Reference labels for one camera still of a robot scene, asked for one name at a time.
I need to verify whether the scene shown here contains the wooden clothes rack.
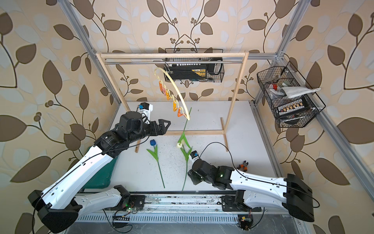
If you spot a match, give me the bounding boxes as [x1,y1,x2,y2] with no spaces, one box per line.
[95,51,250,147]

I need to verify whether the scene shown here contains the yellow orange clothespin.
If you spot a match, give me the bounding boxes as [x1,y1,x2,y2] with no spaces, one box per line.
[173,100,179,112]

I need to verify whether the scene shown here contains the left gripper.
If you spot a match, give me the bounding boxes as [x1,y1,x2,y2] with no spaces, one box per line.
[128,119,173,147]

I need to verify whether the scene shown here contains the back black wire basket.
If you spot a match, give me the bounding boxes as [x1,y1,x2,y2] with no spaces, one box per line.
[163,57,225,82]

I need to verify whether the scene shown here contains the yellow clip hanger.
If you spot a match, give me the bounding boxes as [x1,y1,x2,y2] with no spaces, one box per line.
[154,67,191,120]

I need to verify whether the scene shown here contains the white folded cloth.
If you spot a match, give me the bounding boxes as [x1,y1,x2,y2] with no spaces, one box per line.
[280,86,321,98]

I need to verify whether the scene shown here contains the connector box in basket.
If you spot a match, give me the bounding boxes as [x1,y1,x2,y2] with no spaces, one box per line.
[277,98,309,116]

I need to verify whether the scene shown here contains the metal base rail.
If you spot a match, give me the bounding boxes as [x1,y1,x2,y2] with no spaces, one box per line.
[72,191,296,215]

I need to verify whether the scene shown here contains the black wire basket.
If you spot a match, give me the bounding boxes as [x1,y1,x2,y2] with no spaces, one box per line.
[257,62,326,128]
[163,57,225,82]

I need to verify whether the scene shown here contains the right black wire basket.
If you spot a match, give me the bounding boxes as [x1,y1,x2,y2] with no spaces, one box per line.
[257,62,326,128]

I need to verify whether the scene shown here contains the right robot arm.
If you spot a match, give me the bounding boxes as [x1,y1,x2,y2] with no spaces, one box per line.
[188,159,315,222]

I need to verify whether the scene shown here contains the black yellow box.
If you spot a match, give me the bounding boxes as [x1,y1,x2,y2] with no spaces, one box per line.
[164,63,225,81]

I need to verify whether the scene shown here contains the white artificial tulip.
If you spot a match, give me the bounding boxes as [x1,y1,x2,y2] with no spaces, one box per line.
[177,120,189,148]
[181,146,192,191]

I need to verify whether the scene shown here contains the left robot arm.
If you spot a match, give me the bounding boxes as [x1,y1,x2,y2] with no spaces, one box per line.
[28,111,170,234]

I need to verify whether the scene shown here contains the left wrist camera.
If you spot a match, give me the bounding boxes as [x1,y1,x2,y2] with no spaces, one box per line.
[137,102,153,121]

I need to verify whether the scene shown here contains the green plastic case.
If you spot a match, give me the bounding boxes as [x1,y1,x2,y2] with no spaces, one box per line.
[82,158,117,189]

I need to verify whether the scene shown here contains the orange handled pliers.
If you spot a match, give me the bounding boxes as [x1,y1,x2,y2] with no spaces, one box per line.
[237,160,248,172]

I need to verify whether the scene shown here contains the blue artificial tulip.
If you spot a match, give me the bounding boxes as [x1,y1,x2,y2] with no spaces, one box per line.
[147,139,165,188]

